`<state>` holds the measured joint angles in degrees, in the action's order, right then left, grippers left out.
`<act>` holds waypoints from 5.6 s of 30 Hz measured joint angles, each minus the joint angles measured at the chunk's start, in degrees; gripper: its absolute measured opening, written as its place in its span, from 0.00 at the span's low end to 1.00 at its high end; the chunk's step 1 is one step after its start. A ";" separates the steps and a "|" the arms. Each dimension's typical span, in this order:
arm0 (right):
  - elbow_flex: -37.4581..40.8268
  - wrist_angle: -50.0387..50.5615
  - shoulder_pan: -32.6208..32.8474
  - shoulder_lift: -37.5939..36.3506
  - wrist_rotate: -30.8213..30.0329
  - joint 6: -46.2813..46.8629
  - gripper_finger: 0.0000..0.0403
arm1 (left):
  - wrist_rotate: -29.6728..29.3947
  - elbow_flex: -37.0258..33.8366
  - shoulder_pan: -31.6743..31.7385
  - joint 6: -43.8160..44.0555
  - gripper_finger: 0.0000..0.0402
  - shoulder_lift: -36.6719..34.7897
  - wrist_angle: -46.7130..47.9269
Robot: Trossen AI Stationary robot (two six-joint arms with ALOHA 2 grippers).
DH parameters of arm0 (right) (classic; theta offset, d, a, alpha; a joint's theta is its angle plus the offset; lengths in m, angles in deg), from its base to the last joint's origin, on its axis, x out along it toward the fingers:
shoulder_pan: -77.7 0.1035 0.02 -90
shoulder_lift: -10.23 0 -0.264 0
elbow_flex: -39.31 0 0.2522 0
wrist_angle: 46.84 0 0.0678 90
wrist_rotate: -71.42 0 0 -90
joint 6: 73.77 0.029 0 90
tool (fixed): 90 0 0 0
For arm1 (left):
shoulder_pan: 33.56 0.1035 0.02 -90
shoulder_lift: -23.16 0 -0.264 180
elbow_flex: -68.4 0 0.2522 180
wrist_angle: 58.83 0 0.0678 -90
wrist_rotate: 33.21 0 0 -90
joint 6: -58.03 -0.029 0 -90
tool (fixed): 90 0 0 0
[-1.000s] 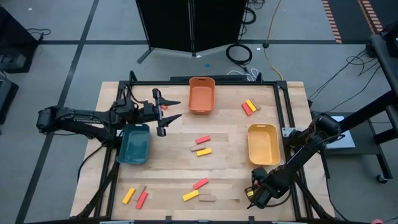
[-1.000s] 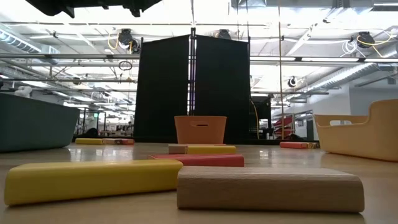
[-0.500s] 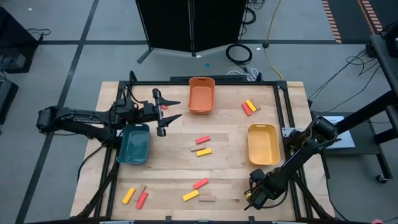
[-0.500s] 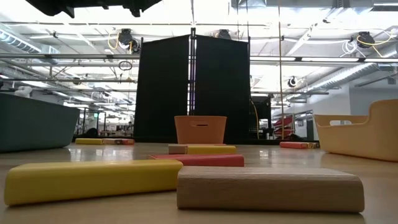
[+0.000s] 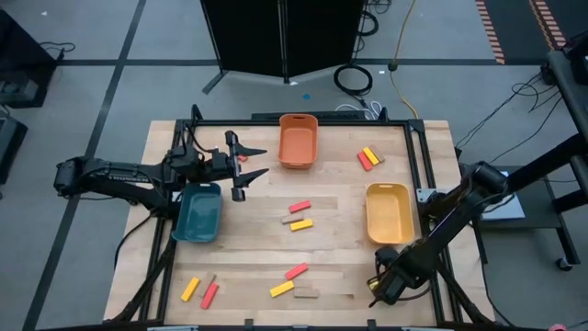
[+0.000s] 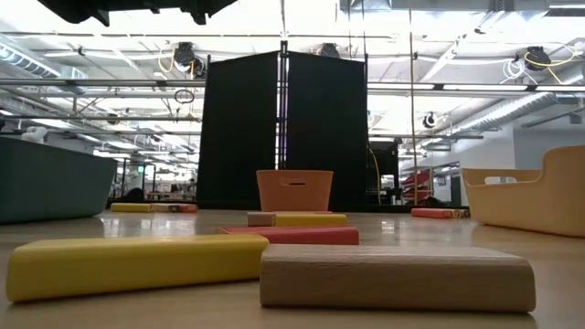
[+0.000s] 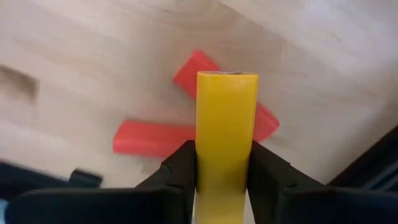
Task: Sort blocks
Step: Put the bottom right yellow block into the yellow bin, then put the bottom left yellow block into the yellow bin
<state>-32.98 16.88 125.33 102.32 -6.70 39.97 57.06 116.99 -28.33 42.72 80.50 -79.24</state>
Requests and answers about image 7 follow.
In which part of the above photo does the red rectangular block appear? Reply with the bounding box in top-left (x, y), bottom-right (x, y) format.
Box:
top-left (112, 120), bottom-right (197, 159)
top-left (172, 49), bottom-right (280, 143)

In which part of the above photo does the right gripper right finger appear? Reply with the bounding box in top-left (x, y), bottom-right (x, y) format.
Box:
top-left (247, 140), bottom-right (327, 224)

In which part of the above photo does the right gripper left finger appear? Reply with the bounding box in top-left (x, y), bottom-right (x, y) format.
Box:
top-left (135, 139), bottom-right (198, 224)

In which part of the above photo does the yellow rectangular block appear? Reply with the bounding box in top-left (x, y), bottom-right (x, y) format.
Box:
top-left (192, 70), bottom-right (259, 224)

